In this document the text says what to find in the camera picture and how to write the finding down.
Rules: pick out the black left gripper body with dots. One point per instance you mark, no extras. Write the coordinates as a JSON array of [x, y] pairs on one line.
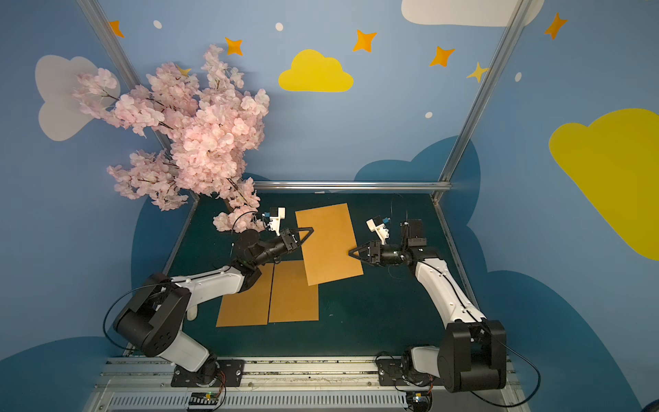
[[290, 240]]

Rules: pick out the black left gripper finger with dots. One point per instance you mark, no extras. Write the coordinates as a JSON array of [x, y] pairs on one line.
[[304, 232], [304, 238]]

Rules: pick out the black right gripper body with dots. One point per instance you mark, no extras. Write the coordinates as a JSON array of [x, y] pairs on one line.
[[373, 251]]

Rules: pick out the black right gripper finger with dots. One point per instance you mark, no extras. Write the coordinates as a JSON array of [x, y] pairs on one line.
[[356, 255], [358, 250]]

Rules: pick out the kraft paper file bag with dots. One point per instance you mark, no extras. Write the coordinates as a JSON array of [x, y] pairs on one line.
[[249, 308], [325, 252], [292, 298]]

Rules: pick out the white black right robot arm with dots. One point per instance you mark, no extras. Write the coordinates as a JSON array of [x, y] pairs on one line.
[[472, 354]]

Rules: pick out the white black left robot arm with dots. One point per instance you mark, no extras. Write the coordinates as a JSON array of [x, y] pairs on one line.
[[152, 320]]

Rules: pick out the back horizontal aluminium bar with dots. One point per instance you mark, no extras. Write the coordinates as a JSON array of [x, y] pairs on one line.
[[351, 186]]

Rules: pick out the white work glove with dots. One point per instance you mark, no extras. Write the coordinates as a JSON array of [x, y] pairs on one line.
[[191, 313]]

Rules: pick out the pink artificial blossom tree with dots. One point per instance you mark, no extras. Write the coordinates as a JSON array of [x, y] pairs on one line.
[[209, 129]]

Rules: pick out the right round circuit board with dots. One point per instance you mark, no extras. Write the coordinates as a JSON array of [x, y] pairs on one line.
[[418, 402]]

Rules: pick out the left green circuit board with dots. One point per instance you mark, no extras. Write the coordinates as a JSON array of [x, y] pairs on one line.
[[203, 401]]

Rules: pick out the right diagonal aluminium bar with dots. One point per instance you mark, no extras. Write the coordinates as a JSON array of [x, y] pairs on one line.
[[498, 63]]

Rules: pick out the diagonal aluminium bar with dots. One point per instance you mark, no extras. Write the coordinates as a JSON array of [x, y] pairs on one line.
[[498, 63], [103, 29]]

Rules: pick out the left diagonal aluminium bar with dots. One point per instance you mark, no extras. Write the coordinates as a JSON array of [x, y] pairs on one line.
[[103, 29]]

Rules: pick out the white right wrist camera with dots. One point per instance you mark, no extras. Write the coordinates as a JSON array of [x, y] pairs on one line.
[[378, 225]]

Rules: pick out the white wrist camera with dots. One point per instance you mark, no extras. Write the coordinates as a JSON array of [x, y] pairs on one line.
[[378, 225], [272, 219]]

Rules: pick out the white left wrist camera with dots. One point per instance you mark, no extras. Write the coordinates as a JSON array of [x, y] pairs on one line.
[[272, 219]]

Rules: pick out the right side table rail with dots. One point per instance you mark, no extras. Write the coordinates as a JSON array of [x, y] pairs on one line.
[[468, 290]]

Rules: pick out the table rail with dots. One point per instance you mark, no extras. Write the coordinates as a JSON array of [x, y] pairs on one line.
[[468, 290], [156, 240]]

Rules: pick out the left side table rail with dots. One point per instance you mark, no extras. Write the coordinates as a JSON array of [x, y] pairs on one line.
[[156, 240]]

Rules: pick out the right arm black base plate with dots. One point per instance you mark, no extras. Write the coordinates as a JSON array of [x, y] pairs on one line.
[[395, 372]]

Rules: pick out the aluminium front mounting rail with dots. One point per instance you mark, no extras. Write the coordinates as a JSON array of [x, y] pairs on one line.
[[329, 383]]

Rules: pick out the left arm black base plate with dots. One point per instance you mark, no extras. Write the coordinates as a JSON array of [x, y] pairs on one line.
[[213, 374]]

